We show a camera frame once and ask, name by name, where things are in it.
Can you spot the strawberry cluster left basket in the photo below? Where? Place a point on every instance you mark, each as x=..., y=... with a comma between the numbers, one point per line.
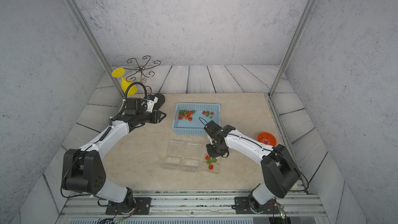
x=186, y=114

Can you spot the clear clamshell container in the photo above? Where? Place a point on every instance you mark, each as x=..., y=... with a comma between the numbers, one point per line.
x=174, y=154
x=215, y=171
x=192, y=157

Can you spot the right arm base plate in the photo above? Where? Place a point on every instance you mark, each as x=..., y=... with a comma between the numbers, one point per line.
x=246, y=205

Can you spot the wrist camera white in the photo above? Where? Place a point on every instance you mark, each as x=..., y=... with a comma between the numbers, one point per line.
x=211, y=129
x=150, y=103

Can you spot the red strawberry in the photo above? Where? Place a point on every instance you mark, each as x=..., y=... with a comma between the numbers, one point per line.
x=211, y=163

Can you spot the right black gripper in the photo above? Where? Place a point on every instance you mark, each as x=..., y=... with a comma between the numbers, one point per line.
x=211, y=154

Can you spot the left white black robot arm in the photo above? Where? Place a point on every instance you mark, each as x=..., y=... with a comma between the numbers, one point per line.
x=83, y=170

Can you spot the strawberry cluster right basket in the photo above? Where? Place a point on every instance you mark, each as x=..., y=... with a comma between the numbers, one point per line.
x=208, y=114

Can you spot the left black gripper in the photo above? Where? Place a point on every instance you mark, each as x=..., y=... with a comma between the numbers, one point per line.
x=156, y=114

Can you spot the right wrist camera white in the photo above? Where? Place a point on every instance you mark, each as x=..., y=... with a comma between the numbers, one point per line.
x=211, y=129

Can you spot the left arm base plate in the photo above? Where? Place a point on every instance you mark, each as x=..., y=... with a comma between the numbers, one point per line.
x=135, y=206

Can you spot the right aluminium frame post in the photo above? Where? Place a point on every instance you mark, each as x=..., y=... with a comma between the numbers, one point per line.
x=305, y=16

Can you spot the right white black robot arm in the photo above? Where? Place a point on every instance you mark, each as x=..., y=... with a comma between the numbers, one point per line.
x=279, y=171

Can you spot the aluminium mounting rail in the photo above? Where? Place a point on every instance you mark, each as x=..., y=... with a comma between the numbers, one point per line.
x=198, y=207

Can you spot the left aluminium frame post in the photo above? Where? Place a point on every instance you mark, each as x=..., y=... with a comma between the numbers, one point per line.
x=76, y=12

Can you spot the light blue plastic basket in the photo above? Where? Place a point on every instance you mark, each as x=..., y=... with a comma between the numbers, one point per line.
x=196, y=126

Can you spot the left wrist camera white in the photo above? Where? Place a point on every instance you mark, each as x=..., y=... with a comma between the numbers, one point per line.
x=150, y=103

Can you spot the strawberry cluster basket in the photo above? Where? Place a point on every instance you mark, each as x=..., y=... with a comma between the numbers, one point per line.
x=208, y=114
x=186, y=114

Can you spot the bronze wire glass rack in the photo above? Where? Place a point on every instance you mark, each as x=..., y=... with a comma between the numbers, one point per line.
x=145, y=72

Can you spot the yellow plastic wine glass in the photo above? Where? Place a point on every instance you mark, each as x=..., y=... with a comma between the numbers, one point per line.
x=119, y=73

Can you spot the aluminium frame post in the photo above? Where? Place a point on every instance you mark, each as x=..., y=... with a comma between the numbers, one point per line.
x=305, y=16
x=76, y=12

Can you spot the orange plastic bowl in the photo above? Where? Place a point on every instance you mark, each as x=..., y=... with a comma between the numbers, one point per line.
x=267, y=139

